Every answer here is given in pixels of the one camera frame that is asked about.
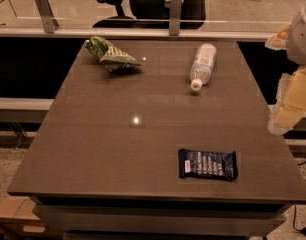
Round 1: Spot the dark blue snack bar wrapper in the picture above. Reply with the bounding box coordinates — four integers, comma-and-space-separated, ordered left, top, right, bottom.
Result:
178, 149, 238, 182

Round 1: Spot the clear plastic water bottle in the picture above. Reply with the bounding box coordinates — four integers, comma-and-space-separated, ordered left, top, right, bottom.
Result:
190, 43, 217, 91

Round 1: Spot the green jalapeno chip bag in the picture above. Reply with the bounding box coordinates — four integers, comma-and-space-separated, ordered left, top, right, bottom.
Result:
86, 36, 141, 72

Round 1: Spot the cardboard box under table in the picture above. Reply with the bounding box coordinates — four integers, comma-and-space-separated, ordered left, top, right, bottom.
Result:
0, 196, 63, 240

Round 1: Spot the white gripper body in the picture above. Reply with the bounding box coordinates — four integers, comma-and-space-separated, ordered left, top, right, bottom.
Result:
287, 4, 306, 65

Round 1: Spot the middle metal bracket post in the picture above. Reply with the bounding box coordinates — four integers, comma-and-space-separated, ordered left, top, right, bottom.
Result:
169, 0, 182, 36

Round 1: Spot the metal bracket post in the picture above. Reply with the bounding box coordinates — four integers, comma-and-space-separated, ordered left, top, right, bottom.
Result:
34, 0, 59, 34
169, 0, 182, 36

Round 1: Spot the black office chair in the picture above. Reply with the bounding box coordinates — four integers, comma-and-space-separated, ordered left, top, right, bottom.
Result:
93, 0, 206, 29

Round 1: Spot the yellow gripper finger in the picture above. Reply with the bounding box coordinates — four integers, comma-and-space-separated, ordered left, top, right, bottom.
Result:
267, 65, 306, 135
265, 24, 291, 50

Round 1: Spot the black cable on floor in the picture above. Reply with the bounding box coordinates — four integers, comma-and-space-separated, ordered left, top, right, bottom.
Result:
291, 153, 306, 237

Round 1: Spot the left metal bracket post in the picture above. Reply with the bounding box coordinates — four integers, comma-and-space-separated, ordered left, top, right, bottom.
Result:
34, 0, 59, 34

